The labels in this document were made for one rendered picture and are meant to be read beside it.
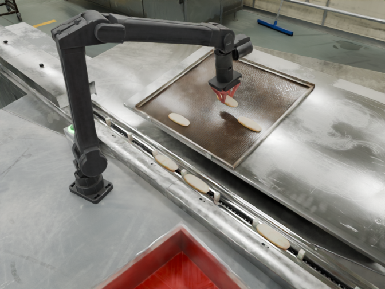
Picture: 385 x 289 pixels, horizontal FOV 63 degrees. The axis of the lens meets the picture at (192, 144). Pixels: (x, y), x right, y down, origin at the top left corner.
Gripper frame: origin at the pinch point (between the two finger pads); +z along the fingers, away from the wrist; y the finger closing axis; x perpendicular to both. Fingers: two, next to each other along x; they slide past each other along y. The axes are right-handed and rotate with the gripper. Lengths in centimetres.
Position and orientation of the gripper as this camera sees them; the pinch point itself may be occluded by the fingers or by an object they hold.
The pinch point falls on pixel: (226, 98)
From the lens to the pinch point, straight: 116.1
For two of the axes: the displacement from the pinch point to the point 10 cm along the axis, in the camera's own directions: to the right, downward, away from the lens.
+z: 1.4, 6.6, 7.4
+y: 7.6, -5.5, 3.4
